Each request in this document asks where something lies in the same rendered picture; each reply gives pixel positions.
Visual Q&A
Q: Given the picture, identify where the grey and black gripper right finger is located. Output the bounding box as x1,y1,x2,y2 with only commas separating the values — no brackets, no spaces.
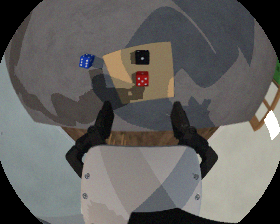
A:
170,101,218,179

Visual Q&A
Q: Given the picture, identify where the tan flat mat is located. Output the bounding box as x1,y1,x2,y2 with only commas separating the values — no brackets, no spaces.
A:
103,41,174,104

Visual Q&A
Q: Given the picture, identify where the black die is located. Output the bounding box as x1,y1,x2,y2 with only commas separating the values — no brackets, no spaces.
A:
135,50,150,65

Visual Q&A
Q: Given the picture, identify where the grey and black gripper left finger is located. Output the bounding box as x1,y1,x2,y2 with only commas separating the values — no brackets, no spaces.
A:
65,101,114,179

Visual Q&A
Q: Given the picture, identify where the red die with white pips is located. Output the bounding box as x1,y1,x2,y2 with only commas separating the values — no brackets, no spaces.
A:
136,71,149,86

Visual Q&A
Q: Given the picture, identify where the blue die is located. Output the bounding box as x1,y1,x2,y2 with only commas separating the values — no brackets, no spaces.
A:
79,54,95,69

